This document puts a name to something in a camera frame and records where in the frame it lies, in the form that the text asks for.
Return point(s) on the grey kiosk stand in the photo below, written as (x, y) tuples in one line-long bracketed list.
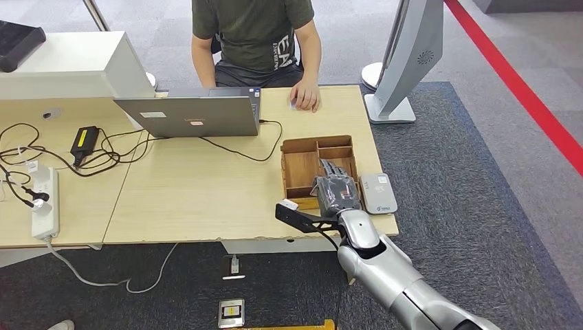
[(406, 58)]

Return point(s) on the white plug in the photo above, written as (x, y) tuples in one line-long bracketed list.
[(41, 207)]

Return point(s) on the person's left hand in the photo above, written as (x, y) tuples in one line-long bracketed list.
[(306, 96)]

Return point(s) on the black power adapter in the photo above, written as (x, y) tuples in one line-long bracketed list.
[(85, 141)]

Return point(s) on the chrome stanchion white base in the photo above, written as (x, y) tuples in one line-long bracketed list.
[(96, 13), (372, 74)]

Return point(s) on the floor outlet with white plug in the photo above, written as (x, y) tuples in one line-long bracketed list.
[(234, 265)]

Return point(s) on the white desk side panel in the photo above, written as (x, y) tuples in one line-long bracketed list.
[(18, 256)]

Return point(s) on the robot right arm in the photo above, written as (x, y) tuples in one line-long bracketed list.
[(387, 268)]

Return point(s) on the black plug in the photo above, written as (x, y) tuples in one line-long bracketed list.
[(40, 196)]

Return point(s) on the red floor tape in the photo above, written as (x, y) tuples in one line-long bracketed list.
[(517, 86)]

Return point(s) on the white power strip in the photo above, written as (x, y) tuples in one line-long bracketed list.
[(45, 218)]

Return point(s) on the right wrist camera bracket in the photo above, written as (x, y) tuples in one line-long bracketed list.
[(296, 218)]

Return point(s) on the silver floor socket plate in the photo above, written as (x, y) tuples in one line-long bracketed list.
[(231, 313)]

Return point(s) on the wooden organizer box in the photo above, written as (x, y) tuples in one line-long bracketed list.
[(298, 166)]

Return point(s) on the white cabinet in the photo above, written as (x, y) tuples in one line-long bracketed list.
[(68, 63)]

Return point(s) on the person's left forearm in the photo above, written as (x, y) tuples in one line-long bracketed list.
[(310, 52)]

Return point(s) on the person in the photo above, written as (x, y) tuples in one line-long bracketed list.
[(252, 27)]

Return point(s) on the grey card reader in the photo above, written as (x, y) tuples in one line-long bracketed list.
[(380, 196)]

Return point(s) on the black tray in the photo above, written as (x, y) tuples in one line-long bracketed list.
[(17, 44)]

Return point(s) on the white ID card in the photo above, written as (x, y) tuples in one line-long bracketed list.
[(293, 105)]

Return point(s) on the grey laptop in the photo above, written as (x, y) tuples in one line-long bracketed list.
[(193, 117)]

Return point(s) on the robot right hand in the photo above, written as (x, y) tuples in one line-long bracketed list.
[(337, 193)]

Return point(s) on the person's right forearm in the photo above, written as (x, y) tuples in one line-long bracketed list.
[(203, 61)]

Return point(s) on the white shoe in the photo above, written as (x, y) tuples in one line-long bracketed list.
[(63, 325)]

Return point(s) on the yellow floor tape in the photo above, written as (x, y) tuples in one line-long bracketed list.
[(325, 325)]

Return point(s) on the white desk drawer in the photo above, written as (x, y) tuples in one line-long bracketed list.
[(273, 246)]

